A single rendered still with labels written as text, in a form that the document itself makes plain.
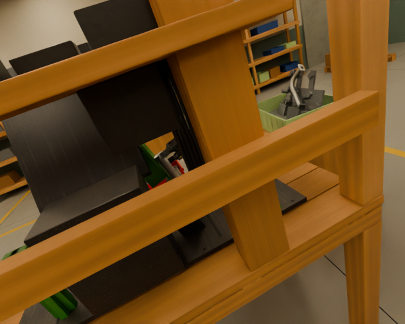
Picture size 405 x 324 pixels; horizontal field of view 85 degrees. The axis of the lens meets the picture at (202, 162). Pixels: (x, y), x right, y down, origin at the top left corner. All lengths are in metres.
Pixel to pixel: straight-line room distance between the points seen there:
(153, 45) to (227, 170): 0.26
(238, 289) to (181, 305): 0.17
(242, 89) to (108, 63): 0.26
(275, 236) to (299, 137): 0.31
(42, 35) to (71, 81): 6.28
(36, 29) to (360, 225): 6.63
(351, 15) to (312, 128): 0.28
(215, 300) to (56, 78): 0.66
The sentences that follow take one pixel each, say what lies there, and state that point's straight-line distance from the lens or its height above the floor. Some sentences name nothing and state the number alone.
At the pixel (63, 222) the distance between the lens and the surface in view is 0.66.
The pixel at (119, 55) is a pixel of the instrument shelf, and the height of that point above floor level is 1.52.
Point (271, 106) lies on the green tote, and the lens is 2.10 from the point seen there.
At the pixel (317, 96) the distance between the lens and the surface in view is 1.66.
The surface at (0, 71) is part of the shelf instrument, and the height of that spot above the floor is 1.58.
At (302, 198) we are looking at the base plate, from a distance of 0.91.
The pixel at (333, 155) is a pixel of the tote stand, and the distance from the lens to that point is 1.77.
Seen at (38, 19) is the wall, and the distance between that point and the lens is 6.72.
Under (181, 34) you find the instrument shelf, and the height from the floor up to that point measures 1.52.
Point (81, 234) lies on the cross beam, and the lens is 0.47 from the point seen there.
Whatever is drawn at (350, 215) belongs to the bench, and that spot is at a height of 0.88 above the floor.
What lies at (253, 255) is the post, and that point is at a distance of 0.70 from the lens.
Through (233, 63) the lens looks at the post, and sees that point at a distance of 0.48.
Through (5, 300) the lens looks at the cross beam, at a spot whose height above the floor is 1.22.
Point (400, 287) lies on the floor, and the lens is 1.82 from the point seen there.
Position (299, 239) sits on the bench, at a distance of 0.81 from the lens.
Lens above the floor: 1.48
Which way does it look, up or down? 25 degrees down
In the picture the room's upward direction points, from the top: 21 degrees counter-clockwise
